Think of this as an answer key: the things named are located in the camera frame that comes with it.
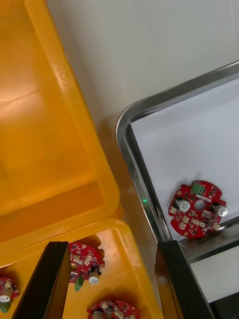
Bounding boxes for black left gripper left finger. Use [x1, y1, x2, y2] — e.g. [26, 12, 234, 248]
[11, 240, 73, 319]

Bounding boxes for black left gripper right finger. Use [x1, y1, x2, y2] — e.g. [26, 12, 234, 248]
[154, 239, 215, 319]

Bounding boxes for round red circuit board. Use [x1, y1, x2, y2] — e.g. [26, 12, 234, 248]
[0, 276, 20, 314]
[67, 242, 106, 292]
[86, 300, 141, 319]
[168, 180, 229, 239]

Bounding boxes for yellow-orange plastic bin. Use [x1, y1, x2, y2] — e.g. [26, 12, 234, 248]
[0, 218, 164, 319]
[0, 0, 124, 259]

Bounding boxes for steel tray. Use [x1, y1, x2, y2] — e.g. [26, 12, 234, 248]
[115, 61, 239, 265]

